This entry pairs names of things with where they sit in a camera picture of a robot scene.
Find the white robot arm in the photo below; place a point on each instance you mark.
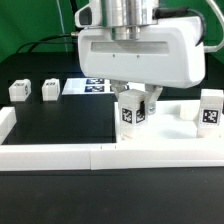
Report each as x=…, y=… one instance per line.
x=140, y=41

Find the white U-shaped fence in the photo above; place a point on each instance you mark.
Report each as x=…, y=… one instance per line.
x=160, y=149

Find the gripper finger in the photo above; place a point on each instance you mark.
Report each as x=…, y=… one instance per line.
x=152, y=93
x=118, y=87

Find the white tag sheet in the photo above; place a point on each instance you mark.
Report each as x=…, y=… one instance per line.
x=79, y=86

